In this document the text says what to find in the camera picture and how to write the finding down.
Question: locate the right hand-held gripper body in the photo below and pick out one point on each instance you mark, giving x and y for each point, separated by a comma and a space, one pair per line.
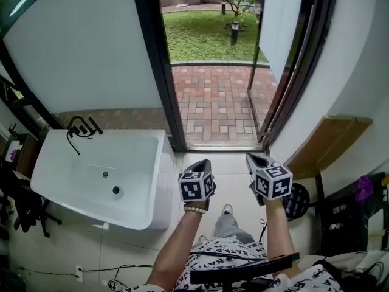
273, 184

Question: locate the black-framed frosted glass door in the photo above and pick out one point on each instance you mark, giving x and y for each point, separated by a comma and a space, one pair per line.
279, 26

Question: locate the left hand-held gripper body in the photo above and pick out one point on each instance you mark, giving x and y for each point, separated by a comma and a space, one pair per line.
191, 190

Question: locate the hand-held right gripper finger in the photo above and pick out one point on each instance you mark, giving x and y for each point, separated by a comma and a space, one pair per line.
251, 166
270, 162

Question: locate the white wall socket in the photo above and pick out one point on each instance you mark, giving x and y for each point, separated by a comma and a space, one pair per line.
79, 273

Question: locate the white printed shirt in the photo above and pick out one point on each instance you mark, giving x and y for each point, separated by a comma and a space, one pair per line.
218, 248

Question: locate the frosted window panel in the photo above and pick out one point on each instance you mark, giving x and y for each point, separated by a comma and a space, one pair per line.
85, 56

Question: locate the grey trouser leg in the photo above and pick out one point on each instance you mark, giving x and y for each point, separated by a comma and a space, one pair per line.
226, 227

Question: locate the brown cabinet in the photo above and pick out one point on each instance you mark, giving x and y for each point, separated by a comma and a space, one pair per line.
24, 157

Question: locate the white bathtub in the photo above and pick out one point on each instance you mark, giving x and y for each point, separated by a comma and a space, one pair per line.
97, 178

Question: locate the black office chair base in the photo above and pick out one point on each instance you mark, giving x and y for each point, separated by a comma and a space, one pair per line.
39, 214

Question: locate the black bathtub faucet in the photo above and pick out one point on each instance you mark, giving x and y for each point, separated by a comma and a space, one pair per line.
82, 128

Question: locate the white sneaker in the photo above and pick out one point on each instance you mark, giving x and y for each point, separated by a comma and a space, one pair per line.
228, 209
203, 240

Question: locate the black chest bar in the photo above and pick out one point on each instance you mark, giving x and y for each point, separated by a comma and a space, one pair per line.
243, 269

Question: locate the black garden bollard lamp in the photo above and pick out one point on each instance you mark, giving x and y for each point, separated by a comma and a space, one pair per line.
234, 33
223, 8

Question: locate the person's right forearm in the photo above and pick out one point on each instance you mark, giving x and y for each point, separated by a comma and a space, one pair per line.
278, 230

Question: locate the purple cloth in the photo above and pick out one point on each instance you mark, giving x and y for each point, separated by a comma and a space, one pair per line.
364, 187

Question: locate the yellow cup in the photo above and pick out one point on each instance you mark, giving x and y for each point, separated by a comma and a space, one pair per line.
385, 180

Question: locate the person's left forearm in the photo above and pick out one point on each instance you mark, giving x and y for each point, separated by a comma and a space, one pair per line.
176, 248

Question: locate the green grass lawn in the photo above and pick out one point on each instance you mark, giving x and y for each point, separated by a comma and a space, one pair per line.
197, 41

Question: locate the black drain plug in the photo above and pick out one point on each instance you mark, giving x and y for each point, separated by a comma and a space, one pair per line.
116, 189

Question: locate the black shelf unit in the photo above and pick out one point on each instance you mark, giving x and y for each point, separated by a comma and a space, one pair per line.
346, 217

